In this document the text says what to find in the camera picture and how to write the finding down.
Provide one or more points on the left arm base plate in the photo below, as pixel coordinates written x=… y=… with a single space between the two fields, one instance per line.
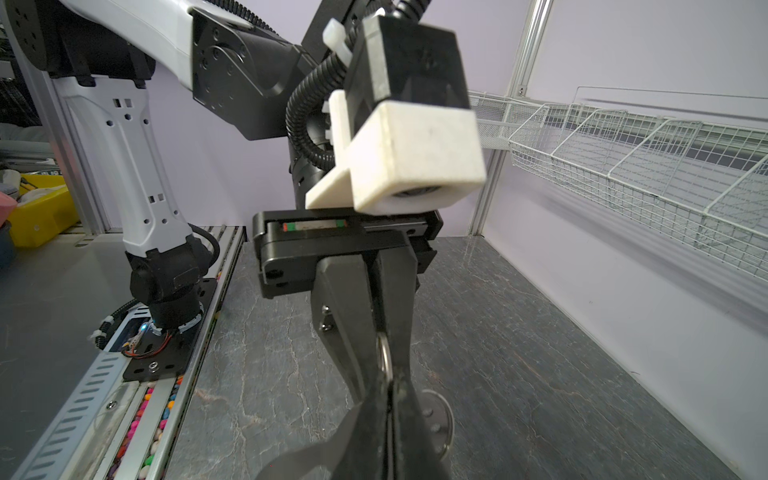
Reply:
x=149 y=363

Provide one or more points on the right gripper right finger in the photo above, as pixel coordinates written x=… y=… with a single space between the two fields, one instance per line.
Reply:
x=413 y=456

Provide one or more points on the aluminium frame profiles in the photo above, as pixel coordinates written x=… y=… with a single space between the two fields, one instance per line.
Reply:
x=518 y=106

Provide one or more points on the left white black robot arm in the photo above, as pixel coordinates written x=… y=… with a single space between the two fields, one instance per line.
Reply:
x=131 y=75

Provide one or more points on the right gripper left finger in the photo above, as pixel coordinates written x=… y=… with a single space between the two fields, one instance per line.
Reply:
x=357 y=449

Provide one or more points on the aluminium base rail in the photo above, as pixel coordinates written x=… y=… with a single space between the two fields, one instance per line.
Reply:
x=142 y=447

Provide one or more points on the yellow bin outside cell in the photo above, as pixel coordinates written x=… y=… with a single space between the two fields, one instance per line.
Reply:
x=46 y=209

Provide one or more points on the metal keyring with shoe plate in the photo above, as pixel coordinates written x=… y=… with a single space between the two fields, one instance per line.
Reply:
x=435 y=408

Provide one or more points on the white wire basket long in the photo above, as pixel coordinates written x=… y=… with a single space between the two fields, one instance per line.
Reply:
x=703 y=185

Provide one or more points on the white vented cable duct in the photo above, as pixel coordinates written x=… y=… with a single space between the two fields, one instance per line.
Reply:
x=75 y=444

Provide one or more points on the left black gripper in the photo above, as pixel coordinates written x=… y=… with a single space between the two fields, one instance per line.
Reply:
x=355 y=291

